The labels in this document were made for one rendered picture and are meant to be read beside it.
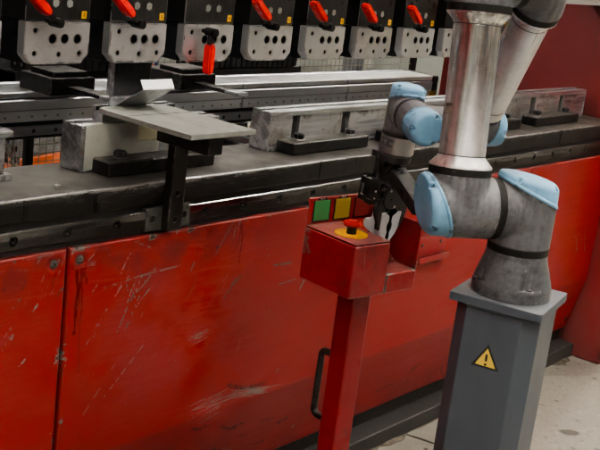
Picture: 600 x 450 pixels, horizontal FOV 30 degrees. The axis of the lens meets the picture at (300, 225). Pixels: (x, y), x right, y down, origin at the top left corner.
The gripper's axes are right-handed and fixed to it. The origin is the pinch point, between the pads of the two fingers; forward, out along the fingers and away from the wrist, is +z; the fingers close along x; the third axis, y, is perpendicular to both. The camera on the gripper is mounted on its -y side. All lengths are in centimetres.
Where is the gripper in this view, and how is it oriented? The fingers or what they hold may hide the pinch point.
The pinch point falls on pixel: (383, 244)
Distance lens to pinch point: 246.4
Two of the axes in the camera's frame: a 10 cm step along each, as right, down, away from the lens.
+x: -7.4, 0.8, -6.6
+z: -1.7, 9.4, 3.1
